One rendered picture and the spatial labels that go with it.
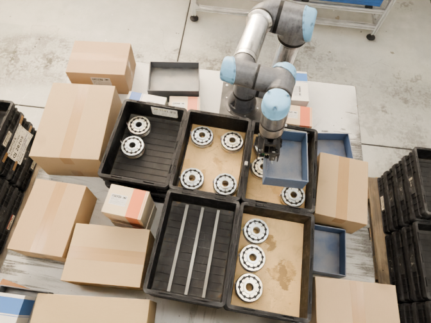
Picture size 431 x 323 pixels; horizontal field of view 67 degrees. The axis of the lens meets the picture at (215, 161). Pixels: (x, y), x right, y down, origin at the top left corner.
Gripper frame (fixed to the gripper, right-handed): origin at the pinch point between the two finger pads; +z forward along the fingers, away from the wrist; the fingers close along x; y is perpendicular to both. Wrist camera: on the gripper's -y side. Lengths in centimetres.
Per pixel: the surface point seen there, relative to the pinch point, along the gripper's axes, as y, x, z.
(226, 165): -7.2, -16.1, 28.2
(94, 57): -57, -92, 18
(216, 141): -19.1, -22.4, 27.6
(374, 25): -198, 92, 108
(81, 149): -2, -79, 15
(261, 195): 5.0, 0.7, 29.7
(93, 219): 23, -74, 36
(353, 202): 3, 40, 30
